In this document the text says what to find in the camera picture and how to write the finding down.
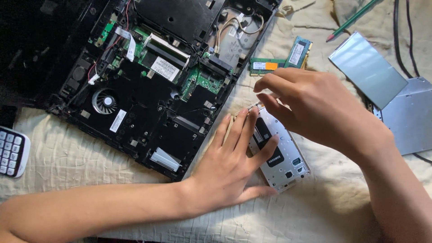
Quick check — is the person's left hand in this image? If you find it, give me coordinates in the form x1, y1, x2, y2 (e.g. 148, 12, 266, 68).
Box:
184, 107, 280, 218

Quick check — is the person's right hand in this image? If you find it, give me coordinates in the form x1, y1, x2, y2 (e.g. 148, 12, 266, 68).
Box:
253, 68, 395, 164

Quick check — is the white smartphone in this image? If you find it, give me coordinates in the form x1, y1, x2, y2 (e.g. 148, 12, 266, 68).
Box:
233, 101, 312, 194

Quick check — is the silver metal cover plate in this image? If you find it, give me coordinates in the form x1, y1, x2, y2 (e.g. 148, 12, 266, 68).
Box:
328, 31, 409, 110

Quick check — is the blue-green memory module white label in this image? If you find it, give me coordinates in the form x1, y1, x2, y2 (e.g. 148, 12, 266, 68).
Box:
283, 35, 314, 70

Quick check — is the green memory module orange label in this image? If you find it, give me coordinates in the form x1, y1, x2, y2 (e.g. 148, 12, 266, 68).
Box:
249, 57, 287, 77

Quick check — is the silver optical drive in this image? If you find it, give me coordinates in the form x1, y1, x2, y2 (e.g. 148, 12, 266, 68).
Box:
373, 76, 432, 156

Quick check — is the green pencil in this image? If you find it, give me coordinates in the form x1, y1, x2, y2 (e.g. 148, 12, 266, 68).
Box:
325, 0, 381, 43

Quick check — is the opened black laptop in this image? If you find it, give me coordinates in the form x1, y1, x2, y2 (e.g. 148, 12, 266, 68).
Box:
0, 0, 283, 183

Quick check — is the laptop cooling fan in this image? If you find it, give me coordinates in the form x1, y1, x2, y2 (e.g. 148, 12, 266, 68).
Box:
91, 88, 119, 115

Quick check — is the white and black calculator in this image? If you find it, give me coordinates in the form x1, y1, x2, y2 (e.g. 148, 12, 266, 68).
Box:
0, 126, 32, 179

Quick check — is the black cable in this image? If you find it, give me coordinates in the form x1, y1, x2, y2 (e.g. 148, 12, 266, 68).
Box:
405, 0, 421, 78
392, 0, 414, 79

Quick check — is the white ribbon cable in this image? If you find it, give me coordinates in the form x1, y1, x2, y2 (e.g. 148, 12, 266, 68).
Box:
114, 26, 137, 63

